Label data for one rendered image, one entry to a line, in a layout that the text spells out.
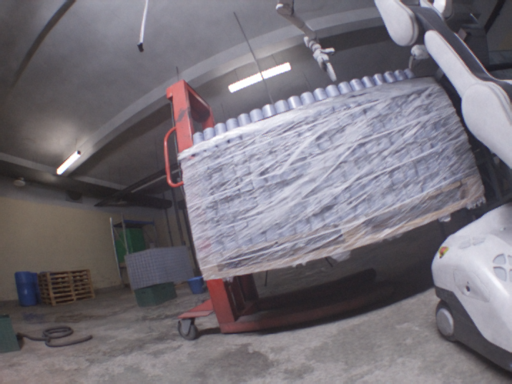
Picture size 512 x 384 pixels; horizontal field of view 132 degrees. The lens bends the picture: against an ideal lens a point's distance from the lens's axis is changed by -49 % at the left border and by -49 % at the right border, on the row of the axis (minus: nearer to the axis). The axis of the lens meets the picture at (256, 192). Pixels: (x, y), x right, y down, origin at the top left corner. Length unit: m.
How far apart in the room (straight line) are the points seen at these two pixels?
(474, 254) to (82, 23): 5.29
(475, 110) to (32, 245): 8.95
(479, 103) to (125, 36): 5.04
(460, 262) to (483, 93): 0.43
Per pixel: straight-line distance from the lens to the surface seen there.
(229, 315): 1.52
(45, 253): 8.70
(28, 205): 8.86
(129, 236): 9.29
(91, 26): 4.98
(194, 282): 3.73
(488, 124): 0.67
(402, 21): 0.87
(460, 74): 0.77
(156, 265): 5.34
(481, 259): 0.65
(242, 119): 1.15
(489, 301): 0.63
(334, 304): 1.36
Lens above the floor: 0.56
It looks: 13 degrees up
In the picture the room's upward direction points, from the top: 15 degrees counter-clockwise
